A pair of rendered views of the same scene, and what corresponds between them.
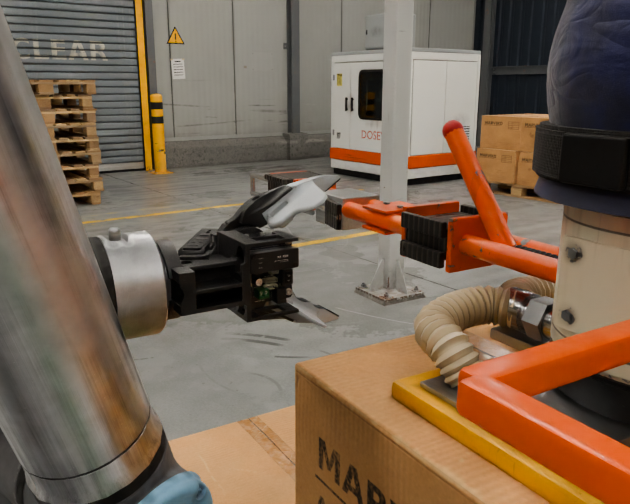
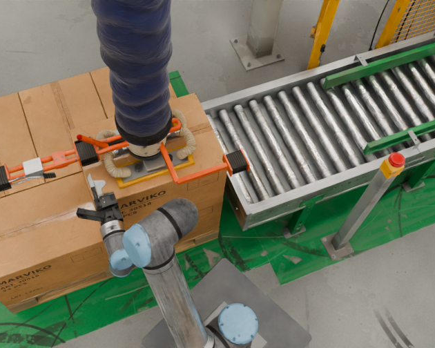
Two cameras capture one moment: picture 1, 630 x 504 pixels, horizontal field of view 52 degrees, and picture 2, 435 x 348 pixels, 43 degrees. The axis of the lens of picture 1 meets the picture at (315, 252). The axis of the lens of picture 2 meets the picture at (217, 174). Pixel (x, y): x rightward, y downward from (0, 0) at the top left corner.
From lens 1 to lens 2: 1.99 m
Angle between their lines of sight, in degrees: 76
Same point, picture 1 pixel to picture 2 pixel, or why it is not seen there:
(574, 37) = (141, 128)
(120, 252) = (119, 226)
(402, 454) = (139, 193)
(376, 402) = (121, 192)
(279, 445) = (0, 234)
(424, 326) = (117, 175)
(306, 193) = (97, 184)
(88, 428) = not seen: hidden behind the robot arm
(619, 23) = (151, 126)
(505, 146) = not seen: outside the picture
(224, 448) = not seen: outside the picture
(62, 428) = not seen: hidden behind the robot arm
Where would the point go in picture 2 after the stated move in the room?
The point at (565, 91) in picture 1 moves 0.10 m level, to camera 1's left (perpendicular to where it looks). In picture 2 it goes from (141, 134) to (134, 157)
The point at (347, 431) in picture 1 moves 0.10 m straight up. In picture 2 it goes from (120, 201) to (117, 191)
